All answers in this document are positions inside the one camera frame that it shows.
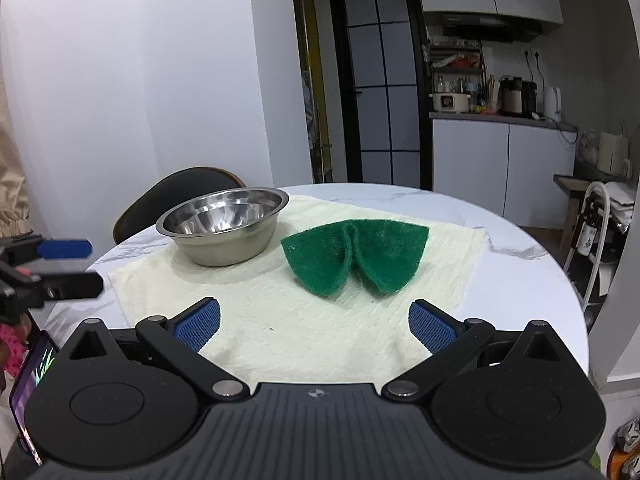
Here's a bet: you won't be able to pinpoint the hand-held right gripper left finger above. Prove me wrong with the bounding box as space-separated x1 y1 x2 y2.
60 297 249 402

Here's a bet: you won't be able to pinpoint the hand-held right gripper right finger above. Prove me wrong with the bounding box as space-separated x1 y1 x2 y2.
383 299 573 402

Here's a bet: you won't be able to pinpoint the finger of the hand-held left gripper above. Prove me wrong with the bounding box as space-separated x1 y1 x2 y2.
30 272 105 302
20 235 94 261

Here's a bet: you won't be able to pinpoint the green scouring pad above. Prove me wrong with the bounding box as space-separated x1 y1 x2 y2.
280 219 431 297

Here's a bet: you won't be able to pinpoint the stainless steel bowl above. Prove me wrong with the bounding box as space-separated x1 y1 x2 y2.
156 187 290 267

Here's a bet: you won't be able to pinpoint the pink patterned cloth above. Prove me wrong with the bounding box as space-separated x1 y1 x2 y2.
0 324 30 392

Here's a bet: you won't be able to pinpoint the smartphone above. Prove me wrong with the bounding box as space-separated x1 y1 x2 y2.
9 329 62 467

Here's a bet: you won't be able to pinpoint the cream table cloth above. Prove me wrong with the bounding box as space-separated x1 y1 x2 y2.
107 195 490 385

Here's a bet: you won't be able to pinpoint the dark brown chair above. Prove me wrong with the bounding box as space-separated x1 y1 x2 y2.
113 166 247 246

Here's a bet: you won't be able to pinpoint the white lower kitchen cabinet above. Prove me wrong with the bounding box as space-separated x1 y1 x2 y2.
430 112 578 228

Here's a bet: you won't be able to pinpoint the dark glass bottle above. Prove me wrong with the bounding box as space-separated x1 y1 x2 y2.
579 194 602 262

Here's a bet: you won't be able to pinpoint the white cooking pot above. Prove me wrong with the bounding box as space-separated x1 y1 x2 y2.
431 91 472 114

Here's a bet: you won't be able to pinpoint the grey sneaker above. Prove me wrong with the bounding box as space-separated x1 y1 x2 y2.
616 419 640 453

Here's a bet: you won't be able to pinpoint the black kitchen appliance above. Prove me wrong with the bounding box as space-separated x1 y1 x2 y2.
499 76 539 117

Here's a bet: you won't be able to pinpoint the black framed glass door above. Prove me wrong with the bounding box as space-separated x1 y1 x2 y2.
327 0 435 192

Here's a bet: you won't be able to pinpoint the white electric kettle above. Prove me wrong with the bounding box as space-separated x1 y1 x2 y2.
543 85 563 121

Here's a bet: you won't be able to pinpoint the kitchen shelf rack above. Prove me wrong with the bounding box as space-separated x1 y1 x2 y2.
428 44 487 111

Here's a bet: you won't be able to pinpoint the yellow vertical pipe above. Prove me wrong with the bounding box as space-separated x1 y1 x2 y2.
290 0 335 184

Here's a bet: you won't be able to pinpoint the black range hood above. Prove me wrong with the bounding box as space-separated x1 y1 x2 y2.
442 12 544 43

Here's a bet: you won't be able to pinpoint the white tubular frame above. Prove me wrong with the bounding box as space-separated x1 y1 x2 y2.
563 181 618 307

